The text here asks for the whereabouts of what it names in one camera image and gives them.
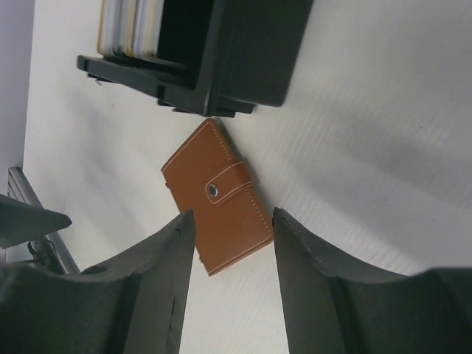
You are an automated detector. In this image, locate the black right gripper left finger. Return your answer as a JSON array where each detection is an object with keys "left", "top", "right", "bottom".
[{"left": 1, "top": 210, "right": 195, "bottom": 353}]

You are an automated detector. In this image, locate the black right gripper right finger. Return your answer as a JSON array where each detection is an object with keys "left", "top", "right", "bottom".
[{"left": 273, "top": 208, "right": 471, "bottom": 353}]

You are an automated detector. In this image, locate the brown leather card holder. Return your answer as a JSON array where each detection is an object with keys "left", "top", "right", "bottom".
[{"left": 162, "top": 118, "right": 274, "bottom": 275}]

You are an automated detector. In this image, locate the black plastic card box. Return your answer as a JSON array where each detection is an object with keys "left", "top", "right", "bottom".
[{"left": 77, "top": 1, "right": 312, "bottom": 117}]

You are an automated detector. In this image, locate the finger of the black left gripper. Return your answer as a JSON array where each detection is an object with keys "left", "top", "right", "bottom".
[{"left": 1, "top": 195, "right": 72, "bottom": 249}]

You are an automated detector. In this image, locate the stack of credit cards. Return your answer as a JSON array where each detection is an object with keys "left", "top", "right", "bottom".
[{"left": 97, "top": 0, "right": 164, "bottom": 63}]

